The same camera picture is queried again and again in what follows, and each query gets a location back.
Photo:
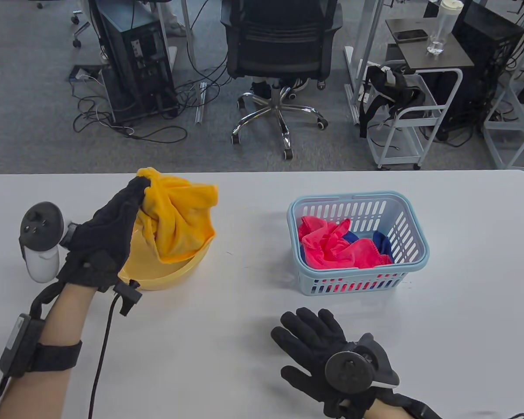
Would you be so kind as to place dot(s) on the person's right hand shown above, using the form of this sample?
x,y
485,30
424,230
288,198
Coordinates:
x,y
314,340

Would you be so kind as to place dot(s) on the person's left hand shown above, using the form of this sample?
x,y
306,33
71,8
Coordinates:
x,y
100,244

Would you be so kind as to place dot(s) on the grey white tracking controller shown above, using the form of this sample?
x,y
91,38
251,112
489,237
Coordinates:
x,y
349,371
39,257

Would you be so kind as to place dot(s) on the orange square towel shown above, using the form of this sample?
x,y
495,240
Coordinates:
x,y
179,218

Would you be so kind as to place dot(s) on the pink square towel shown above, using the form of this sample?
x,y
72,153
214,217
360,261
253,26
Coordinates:
x,y
332,248

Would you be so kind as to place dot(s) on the blue square towel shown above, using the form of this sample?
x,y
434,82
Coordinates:
x,y
382,244

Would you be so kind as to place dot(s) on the person's left forearm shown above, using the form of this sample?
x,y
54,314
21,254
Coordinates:
x,y
61,314

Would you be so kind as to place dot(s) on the person's right forearm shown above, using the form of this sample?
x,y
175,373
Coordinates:
x,y
386,412

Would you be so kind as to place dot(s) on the yellow plastic basin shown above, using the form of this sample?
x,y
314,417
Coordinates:
x,y
166,275

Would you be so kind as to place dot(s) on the black wrist sensor band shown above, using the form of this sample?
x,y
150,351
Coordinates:
x,y
17,345
419,410

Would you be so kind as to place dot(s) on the light blue plastic basket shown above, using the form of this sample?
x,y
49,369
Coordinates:
x,y
327,199

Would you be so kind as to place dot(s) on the black floor socket box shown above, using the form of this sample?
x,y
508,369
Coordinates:
x,y
85,70

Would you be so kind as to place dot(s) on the black computer tower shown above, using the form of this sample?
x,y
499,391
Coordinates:
x,y
484,39
131,56

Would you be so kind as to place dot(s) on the chrome chair base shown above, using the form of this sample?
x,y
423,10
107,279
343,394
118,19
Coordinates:
x,y
76,42

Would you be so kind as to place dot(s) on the white desk leg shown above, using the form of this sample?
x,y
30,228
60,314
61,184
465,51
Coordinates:
x,y
191,43
367,39

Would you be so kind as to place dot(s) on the black mesh office chair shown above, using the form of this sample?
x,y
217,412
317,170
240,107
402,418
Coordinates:
x,y
279,48

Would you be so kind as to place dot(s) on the white metal rack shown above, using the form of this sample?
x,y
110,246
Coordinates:
x,y
506,124

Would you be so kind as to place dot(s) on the white side table dark top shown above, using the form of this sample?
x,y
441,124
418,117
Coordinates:
x,y
436,56

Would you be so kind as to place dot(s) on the black smartphone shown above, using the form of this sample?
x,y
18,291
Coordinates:
x,y
410,35

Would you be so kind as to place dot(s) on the clear bottle white lid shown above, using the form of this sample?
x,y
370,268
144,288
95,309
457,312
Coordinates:
x,y
441,30

